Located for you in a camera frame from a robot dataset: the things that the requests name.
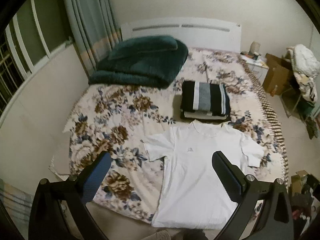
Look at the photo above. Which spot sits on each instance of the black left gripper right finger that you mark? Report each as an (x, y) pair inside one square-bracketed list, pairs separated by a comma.
[(275, 218)]

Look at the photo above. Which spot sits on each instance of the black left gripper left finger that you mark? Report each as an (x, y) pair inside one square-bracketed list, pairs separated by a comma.
[(46, 217)]

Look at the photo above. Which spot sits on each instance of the white t-shirt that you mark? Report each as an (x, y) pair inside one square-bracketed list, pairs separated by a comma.
[(192, 196)]

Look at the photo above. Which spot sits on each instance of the chair with clothes pile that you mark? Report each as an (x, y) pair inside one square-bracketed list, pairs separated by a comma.
[(300, 95)]

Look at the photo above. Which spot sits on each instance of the floral bed blanket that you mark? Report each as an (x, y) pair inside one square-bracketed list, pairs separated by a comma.
[(116, 118)]

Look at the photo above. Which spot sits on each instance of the brown cardboard box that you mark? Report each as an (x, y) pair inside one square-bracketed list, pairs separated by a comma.
[(278, 75)]

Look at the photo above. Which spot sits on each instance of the black grey striped folded garment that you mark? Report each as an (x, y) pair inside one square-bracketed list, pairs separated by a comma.
[(205, 98)]

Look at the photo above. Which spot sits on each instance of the white nightstand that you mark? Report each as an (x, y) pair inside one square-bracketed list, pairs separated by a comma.
[(258, 67)]

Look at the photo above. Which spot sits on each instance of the beige table lamp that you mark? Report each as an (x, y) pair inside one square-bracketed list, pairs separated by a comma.
[(255, 48)]

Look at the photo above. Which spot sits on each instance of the dark green folded blanket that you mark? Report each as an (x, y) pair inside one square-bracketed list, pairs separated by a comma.
[(152, 61)]

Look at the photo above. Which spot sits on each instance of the white bed headboard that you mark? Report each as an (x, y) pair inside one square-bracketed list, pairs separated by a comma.
[(204, 33)]

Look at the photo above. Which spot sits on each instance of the grey green curtain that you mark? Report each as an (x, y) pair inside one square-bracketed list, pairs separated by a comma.
[(94, 28)]

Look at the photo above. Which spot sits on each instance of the window with white frame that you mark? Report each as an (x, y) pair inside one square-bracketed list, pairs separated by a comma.
[(37, 32)]

